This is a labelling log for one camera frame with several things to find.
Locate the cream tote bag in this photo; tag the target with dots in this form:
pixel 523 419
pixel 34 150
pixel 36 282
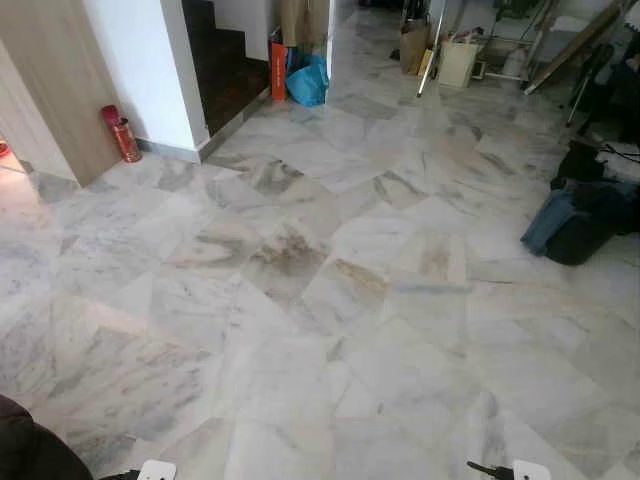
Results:
pixel 458 63

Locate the white pole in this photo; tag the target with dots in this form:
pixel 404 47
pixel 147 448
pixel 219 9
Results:
pixel 432 50

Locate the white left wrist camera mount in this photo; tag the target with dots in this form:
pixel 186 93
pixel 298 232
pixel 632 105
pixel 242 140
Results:
pixel 157 471

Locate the small black bag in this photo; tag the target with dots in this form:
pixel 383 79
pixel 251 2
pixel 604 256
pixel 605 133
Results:
pixel 580 165

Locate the black folded chair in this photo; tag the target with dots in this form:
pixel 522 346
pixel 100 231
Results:
pixel 610 85

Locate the small red fire extinguisher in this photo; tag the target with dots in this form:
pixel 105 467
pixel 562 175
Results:
pixel 120 132

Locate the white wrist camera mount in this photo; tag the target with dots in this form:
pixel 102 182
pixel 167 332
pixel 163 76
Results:
pixel 531 471
pixel 157 471

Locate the blue plastic bag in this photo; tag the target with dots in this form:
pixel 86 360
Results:
pixel 308 82

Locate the black and blue backpack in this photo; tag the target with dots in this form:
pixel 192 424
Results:
pixel 575 225

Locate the dark wooden staircase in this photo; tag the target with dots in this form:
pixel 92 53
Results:
pixel 225 70

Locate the light wooden cabinet panel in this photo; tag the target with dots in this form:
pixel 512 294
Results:
pixel 50 70

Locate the brown paper bag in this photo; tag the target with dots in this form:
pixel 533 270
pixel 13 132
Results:
pixel 413 47

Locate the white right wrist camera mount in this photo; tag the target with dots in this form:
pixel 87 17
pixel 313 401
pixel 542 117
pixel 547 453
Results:
pixel 531 471

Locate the orange red standing box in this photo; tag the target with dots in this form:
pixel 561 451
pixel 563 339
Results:
pixel 278 70

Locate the long wooden plank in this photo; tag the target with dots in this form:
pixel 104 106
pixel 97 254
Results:
pixel 575 48

